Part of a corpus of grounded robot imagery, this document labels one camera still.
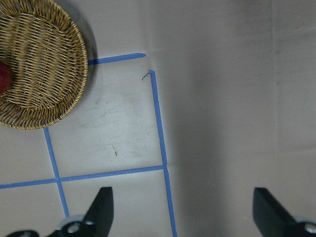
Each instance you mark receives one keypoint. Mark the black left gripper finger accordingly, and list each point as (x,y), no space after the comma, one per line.
(96,222)

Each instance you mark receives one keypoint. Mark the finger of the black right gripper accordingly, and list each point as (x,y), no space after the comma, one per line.
(273,220)

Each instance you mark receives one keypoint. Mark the dark red apple in basket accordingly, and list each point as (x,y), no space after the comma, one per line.
(5,78)

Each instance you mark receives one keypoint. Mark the wicker basket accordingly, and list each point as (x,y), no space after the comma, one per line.
(47,55)

